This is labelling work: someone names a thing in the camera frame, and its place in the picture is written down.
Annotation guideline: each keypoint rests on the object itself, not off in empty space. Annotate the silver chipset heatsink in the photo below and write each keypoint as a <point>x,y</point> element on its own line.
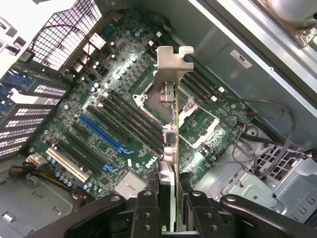
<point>128,184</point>

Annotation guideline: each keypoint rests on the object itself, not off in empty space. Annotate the green motherboard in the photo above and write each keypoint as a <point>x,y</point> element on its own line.
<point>119,49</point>

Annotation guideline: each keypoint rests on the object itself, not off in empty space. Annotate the CPU socket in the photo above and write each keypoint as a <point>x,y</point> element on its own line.
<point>148,101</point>

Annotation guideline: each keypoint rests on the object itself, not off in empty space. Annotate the black expansion slot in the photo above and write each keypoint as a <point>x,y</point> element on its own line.
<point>79,157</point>
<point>109,122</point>

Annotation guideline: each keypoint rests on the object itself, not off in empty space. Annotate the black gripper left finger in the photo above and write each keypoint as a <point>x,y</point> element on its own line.
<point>146,210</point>

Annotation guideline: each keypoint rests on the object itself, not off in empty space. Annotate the coin cell battery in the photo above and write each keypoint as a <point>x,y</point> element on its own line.
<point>231,121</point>

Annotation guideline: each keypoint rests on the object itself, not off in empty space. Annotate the white expansion slot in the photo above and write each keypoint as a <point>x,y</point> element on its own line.
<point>67,164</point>

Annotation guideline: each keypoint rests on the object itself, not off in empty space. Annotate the metal disk bay cage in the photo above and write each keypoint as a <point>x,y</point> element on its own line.
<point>292,178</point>

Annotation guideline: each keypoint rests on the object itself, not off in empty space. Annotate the blue expansion slot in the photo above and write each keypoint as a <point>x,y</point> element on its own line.
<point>99,130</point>

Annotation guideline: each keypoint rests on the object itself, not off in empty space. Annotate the grey power supply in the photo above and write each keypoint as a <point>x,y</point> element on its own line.
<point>24,210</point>

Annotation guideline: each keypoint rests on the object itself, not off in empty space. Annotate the black open PC case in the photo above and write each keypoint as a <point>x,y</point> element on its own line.
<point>213,42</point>

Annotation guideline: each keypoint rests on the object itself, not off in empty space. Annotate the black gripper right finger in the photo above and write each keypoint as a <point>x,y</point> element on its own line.
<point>205,215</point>

